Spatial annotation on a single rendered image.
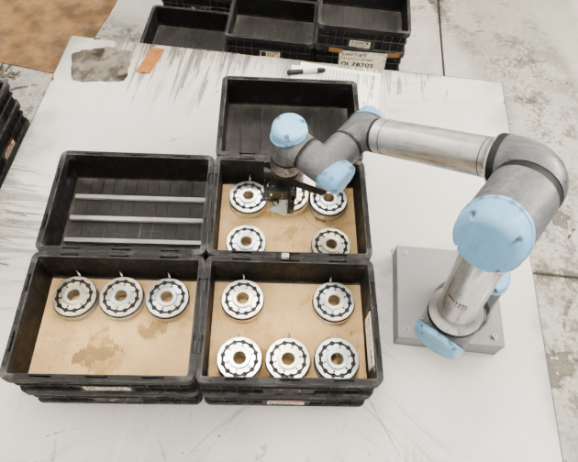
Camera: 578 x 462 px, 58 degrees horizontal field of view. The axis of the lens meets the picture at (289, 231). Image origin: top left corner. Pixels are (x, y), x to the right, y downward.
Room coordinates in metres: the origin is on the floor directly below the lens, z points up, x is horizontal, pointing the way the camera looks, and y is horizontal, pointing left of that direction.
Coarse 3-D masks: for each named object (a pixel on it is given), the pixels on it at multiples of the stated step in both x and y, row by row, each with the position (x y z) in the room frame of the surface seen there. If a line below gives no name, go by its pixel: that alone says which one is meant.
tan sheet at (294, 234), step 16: (224, 192) 0.81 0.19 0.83; (352, 192) 0.85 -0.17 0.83; (224, 208) 0.76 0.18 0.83; (352, 208) 0.80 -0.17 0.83; (224, 224) 0.71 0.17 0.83; (240, 224) 0.71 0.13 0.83; (256, 224) 0.72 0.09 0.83; (272, 224) 0.72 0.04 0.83; (288, 224) 0.73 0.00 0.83; (304, 224) 0.73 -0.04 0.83; (320, 224) 0.74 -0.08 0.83; (336, 224) 0.74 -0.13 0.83; (352, 224) 0.75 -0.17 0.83; (224, 240) 0.66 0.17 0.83; (272, 240) 0.67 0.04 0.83; (288, 240) 0.68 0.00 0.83; (304, 240) 0.68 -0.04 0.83; (352, 240) 0.70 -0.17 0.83
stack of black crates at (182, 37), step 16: (160, 16) 2.16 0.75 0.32; (176, 16) 2.16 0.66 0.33; (192, 16) 2.16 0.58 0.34; (208, 16) 2.16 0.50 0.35; (224, 16) 2.16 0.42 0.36; (144, 32) 1.96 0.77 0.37; (160, 32) 2.10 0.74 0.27; (176, 32) 2.11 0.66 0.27; (192, 32) 2.12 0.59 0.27; (208, 32) 2.14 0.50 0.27; (224, 32) 2.15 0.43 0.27; (192, 48) 2.01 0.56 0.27; (208, 48) 2.03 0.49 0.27; (224, 48) 1.92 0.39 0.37
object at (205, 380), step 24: (312, 264) 0.57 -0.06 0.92; (336, 264) 0.57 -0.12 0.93; (360, 264) 0.58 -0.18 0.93; (216, 384) 0.26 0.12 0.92; (240, 384) 0.27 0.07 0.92; (264, 384) 0.27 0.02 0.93; (288, 384) 0.28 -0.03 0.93; (312, 384) 0.28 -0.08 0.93; (336, 384) 0.29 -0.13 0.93; (360, 384) 0.29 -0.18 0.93
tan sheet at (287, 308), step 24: (216, 288) 0.52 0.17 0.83; (264, 288) 0.53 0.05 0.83; (288, 288) 0.54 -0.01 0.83; (312, 288) 0.55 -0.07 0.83; (360, 288) 0.56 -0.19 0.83; (216, 312) 0.46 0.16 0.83; (264, 312) 0.47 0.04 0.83; (288, 312) 0.48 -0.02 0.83; (312, 312) 0.48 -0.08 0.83; (360, 312) 0.50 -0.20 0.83; (216, 336) 0.39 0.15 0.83; (264, 336) 0.41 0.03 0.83; (312, 336) 0.42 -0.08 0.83; (360, 336) 0.43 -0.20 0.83; (216, 360) 0.34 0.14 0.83; (240, 360) 0.34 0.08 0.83; (264, 360) 0.35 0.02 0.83; (288, 360) 0.36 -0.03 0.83; (312, 360) 0.36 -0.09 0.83; (336, 360) 0.37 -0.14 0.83; (360, 360) 0.37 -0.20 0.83
